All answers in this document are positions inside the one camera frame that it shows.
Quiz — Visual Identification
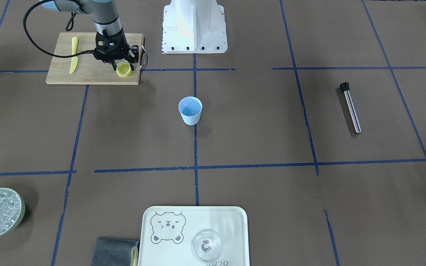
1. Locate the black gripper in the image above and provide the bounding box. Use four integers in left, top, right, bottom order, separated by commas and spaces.
94, 29, 139, 71

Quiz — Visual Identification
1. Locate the lemon slice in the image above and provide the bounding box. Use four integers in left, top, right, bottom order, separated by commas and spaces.
115, 61, 133, 78

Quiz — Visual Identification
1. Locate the steel muddler with black cap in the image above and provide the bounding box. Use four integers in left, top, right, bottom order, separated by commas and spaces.
339, 82, 362, 134

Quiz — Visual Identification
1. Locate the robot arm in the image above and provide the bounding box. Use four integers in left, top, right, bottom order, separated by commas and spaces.
41, 0, 139, 71

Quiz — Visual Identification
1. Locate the light blue cup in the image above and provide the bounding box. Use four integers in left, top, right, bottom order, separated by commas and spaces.
179, 96, 203, 126

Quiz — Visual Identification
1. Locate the wooden cutting board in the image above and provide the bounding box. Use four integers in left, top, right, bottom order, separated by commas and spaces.
46, 32, 146, 85

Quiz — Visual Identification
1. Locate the cream bear tray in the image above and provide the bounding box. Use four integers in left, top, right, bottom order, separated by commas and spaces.
137, 206, 250, 266

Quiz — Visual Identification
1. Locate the grey folded cloth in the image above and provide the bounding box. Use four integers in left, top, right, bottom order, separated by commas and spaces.
91, 238, 140, 266

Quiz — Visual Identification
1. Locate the clear wine glass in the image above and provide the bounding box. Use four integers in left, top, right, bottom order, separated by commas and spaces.
191, 229, 223, 263

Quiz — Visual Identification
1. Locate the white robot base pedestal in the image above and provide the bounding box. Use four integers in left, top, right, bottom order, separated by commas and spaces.
161, 0, 228, 54

